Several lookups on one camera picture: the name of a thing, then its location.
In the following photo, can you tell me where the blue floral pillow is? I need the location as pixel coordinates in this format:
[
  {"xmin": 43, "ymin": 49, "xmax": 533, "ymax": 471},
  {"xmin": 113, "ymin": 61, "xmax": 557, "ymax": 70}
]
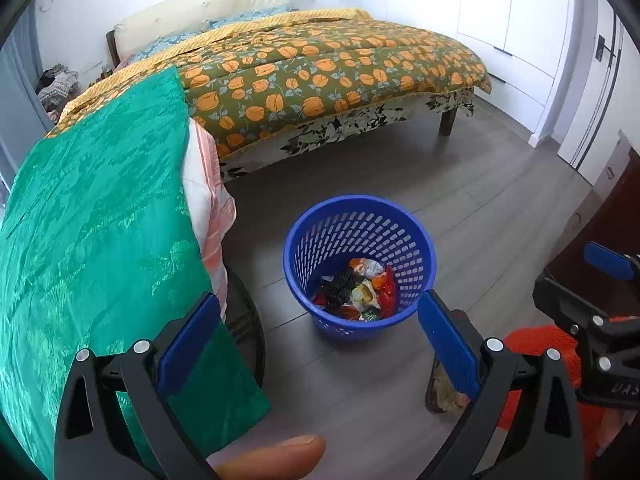
[
  {"xmin": 131, "ymin": 30, "xmax": 211, "ymax": 61},
  {"xmin": 207, "ymin": 5, "xmax": 296, "ymax": 28}
]

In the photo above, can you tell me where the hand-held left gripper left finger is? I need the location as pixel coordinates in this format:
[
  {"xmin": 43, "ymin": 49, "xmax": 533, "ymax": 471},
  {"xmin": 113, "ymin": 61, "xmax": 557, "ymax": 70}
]
[{"xmin": 52, "ymin": 291, "xmax": 223, "ymax": 480}]

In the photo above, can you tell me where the brown slipper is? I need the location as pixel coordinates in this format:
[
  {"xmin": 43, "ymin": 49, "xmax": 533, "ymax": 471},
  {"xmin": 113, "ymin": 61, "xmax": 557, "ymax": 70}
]
[{"xmin": 425, "ymin": 310, "xmax": 471, "ymax": 413}]

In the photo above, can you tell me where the green floral tablecloth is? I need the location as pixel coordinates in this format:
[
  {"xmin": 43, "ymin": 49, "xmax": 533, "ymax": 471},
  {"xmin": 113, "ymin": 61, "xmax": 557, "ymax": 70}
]
[{"xmin": 0, "ymin": 66, "xmax": 273, "ymax": 478}]

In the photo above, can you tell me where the orange snack packet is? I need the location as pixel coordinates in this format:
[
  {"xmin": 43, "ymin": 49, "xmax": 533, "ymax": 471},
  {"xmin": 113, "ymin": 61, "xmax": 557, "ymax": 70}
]
[{"xmin": 348, "ymin": 258, "xmax": 383, "ymax": 277}]

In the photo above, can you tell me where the pink striped cloth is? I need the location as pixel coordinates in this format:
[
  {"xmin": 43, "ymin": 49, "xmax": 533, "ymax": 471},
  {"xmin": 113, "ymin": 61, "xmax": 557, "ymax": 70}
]
[{"xmin": 181, "ymin": 117, "xmax": 237, "ymax": 318}]

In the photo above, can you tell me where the orange clothing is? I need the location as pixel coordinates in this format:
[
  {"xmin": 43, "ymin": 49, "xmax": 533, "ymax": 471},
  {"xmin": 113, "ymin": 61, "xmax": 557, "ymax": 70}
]
[{"xmin": 495, "ymin": 316, "xmax": 640, "ymax": 480}]

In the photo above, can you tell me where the white door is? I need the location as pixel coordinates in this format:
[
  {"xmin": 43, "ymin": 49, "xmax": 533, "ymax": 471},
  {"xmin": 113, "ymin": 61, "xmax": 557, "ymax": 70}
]
[{"xmin": 555, "ymin": 10, "xmax": 640, "ymax": 186}]

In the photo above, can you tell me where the pile of clothes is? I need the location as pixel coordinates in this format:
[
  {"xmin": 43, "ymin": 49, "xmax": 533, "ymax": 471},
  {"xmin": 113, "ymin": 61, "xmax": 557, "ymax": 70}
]
[{"xmin": 36, "ymin": 64, "xmax": 80, "ymax": 111}]

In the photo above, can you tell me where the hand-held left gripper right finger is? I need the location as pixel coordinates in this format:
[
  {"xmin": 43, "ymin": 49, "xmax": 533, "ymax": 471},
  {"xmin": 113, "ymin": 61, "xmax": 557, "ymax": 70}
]
[{"xmin": 416, "ymin": 290, "xmax": 586, "ymax": 480}]

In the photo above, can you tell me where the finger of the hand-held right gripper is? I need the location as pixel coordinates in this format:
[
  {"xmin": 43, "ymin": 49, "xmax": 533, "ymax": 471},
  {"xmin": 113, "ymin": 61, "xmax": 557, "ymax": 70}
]
[
  {"xmin": 532, "ymin": 276, "xmax": 611, "ymax": 336},
  {"xmin": 584, "ymin": 241, "xmax": 640, "ymax": 283}
]

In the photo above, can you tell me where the blue plastic basket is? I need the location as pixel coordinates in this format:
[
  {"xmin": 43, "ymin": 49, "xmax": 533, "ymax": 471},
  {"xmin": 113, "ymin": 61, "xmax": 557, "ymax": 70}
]
[{"xmin": 283, "ymin": 195, "xmax": 437, "ymax": 343}]

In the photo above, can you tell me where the black floral bed valance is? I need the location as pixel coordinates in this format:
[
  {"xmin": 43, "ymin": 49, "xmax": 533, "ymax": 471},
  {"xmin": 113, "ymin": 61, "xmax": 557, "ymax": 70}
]
[{"xmin": 220, "ymin": 87, "xmax": 476, "ymax": 183}]

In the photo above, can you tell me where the white wardrobe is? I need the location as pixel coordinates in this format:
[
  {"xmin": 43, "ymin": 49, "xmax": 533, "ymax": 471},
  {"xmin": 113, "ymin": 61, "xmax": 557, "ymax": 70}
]
[{"xmin": 360, "ymin": 0, "xmax": 583, "ymax": 148}]

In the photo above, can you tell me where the black mesh net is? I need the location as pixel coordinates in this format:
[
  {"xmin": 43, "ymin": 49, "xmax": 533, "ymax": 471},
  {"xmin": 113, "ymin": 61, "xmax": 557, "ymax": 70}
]
[{"xmin": 320, "ymin": 267, "xmax": 356, "ymax": 311}]

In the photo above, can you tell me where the red snack packet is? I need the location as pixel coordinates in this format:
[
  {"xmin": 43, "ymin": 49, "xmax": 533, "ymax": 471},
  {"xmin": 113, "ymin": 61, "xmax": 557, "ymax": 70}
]
[{"xmin": 377, "ymin": 266, "xmax": 397, "ymax": 318}]

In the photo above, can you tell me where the dark wooden cabinet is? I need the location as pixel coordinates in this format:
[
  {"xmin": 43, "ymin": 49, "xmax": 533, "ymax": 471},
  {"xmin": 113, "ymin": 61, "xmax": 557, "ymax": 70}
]
[{"xmin": 545, "ymin": 132, "xmax": 640, "ymax": 321}]

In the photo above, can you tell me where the person's left hand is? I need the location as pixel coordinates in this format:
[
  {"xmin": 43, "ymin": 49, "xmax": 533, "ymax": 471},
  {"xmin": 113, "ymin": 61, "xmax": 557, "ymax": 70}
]
[{"xmin": 207, "ymin": 434, "xmax": 327, "ymax": 480}]

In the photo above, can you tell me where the grey-blue curtain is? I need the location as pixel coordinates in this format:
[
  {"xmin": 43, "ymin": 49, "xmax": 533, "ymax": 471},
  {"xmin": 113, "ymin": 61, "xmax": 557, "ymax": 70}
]
[{"xmin": 0, "ymin": 25, "xmax": 43, "ymax": 196}]

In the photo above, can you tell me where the cream padded headboard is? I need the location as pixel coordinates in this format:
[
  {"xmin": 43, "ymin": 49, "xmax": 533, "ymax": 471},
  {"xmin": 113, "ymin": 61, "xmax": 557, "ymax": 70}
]
[{"xmin": 114, "ymin": 0, "xmax": 292, "ymax": 58}]

